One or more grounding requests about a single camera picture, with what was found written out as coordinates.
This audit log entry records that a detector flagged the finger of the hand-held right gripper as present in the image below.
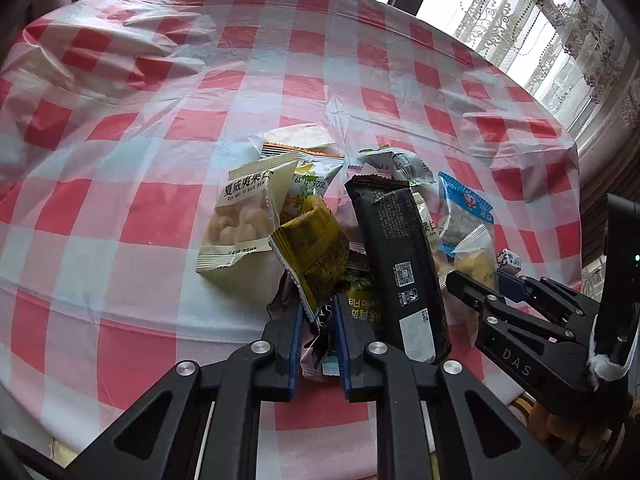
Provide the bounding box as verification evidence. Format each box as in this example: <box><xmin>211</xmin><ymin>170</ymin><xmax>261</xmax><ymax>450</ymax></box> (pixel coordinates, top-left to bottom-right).
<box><xmin>496</xmin><ymin>269</ymin><xmax>601</xmax><ymax>331</ymax></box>
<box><xmin>445</xmin><ymin>269</ymin><xmax>581</xmax><ymax>356</ymax></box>

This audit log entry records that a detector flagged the orange white snack packet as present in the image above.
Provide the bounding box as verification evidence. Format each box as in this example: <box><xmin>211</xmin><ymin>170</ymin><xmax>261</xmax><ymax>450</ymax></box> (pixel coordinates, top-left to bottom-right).
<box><xmin>261</xmin><ymin>141</ymin><xmax>347</xmax><ymax>221</ymax></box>

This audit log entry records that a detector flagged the person's right hand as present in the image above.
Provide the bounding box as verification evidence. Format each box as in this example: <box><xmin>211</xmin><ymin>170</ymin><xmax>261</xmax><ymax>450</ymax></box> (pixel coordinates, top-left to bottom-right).
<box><xmin>542</xmin><ymin>407</ymin><xmax>626</xmax><ymax>461</ymax></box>

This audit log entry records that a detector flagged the small white blue candy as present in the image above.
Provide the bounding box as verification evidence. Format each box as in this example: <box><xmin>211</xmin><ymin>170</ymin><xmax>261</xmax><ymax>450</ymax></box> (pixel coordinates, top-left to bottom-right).
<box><xmin>496</xmin><ymin>247</ymin><xmax>523</xmax><ymax>273</ymax></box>

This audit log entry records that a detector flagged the dark brown snack packet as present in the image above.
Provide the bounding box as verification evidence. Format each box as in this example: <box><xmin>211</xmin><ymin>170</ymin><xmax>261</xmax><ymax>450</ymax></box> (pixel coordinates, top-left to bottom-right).
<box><xmin>265</xmin><ymin>269</ymin><xmax>341</xmax><ymax>341</ymax></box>

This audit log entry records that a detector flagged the blue nut packet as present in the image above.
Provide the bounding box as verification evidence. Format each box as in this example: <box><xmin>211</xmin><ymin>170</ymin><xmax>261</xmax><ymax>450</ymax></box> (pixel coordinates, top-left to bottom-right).
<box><xmin>437</xmin><ymin>171</ymin><xmax>496</xmax><ymax>261</ymax></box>

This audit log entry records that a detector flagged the green black snack packet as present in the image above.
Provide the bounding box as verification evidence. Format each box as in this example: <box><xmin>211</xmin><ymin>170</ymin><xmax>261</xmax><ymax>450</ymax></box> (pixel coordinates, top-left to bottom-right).
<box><xmin>345</xmin><ymin>252</ymin><xmax>388</xmax><ymax>333</ymax></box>

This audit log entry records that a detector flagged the red checked tablecloth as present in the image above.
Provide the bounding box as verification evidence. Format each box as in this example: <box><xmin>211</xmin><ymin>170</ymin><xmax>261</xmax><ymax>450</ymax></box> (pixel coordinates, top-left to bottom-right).
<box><xmin>0</xmin><ymin>0</ymin><xmax>583</xmax><ymax>480</ymax></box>

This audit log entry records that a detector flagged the white green snack packet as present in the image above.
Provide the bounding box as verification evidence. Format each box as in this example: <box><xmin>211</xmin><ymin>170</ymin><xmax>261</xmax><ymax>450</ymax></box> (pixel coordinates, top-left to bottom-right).
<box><xmin>350</xmin><ymin>144</ymin><xmax>436</xmax><ymax>196</ymax></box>

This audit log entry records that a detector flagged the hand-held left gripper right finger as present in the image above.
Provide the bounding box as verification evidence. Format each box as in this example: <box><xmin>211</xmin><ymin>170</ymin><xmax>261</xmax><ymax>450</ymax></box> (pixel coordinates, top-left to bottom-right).
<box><xmin>332</xmin><ymin>292</ymin><xmax>571</xmax><ymax>480</ymax></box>

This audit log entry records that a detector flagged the pink snack packet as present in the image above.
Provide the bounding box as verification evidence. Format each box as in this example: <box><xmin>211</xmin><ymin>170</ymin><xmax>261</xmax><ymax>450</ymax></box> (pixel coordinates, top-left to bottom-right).
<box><xmin>299</xmin><ymin>310</ymin><xmax>341</xmax><ymax>385</ymax></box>

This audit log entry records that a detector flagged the white lace curtain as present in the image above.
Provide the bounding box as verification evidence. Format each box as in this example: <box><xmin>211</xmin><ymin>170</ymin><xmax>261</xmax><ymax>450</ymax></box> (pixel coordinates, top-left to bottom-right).
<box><xmin>452</xmin><ymin>0</ymin><xmax>640</xmax><ymax>131</ymax></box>

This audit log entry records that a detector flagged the cream nut packet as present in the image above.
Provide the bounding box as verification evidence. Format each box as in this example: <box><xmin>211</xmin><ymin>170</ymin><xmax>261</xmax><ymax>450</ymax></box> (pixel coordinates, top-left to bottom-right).
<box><xmin>196</xmin><ymin>154</ymin><xmax>300</xmax><ymax>275</ymax></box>
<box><xmin>410</xmin><ymin>187</ymin><xmax>448</xmax><ymax>291</ymax></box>

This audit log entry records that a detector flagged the long black snack packet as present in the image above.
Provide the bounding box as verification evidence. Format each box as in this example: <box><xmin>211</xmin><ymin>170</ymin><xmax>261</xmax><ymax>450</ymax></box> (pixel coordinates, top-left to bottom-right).
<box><xmin>344</xmin><ymin>175</ymin><xmax>452</xmax><ymax>366</ymax></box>

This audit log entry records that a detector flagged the olive yellow snack packet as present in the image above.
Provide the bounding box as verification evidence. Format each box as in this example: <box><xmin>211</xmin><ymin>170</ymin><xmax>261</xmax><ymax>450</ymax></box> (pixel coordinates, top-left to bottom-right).
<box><xmin>269</xmin><ymin>195</ymin><xmax>351</xmax><ymax>322</ymax></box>

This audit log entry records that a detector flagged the translucent white snack packet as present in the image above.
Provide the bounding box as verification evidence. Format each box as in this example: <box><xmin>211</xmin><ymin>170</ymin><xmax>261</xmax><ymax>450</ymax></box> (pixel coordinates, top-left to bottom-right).
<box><xmin>249</xmin><ymin>122</ymin><xmax>335</xmax><ymax>157</ymax></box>

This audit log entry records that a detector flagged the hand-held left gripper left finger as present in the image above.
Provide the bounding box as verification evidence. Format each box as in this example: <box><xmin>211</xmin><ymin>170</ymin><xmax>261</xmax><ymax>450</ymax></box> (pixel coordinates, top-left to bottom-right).
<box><xmin>65</xmin><ymin>301</ymin><xmax>307</xmax><ymax>480</ymax></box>

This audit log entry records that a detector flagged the clear packet of yellow pieces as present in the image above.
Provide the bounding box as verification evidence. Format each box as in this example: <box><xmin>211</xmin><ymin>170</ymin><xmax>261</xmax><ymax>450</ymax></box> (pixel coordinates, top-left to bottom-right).
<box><xmin>440</xmin><ymin>225</ymin><xmax>501</xmax><ymax>291</ymax></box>

